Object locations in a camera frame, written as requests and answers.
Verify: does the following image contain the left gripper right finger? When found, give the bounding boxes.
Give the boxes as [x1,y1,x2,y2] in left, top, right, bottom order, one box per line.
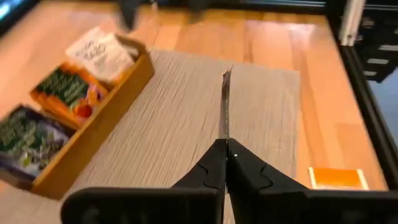
[227,139,398,224]

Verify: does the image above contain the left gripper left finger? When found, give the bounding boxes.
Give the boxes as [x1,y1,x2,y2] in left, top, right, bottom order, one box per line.
[60,139,228,224]

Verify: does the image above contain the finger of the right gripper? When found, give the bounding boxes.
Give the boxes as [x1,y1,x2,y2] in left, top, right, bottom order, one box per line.
[117,0,141,32]
[188,0,212,16]

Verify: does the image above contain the white and orange tea packet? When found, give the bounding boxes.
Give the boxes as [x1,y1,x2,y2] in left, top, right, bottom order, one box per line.
[65,26,139,83]
[307,167,370,191]

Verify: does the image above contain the dark purple tea packet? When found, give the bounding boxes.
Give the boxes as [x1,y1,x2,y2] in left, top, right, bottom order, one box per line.
[0,104,71,180]
[217,65,236,224]

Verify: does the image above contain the red tea packet green label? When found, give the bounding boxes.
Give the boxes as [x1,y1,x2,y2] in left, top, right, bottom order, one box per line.
[30,62,109,127]

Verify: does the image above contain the wooden three-compartment box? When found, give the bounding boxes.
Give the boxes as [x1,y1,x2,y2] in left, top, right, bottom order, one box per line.
[0,34,155,200]

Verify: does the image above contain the grey woven placemat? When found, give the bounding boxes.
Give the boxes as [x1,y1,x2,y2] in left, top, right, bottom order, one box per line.
[0,48,301,224]

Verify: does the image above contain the black box with white labels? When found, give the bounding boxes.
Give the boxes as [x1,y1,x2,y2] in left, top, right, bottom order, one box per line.
[357,18,398,83]

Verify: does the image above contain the silver frame bracket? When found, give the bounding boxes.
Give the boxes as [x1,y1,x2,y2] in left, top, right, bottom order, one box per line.
[338,0,366,47]

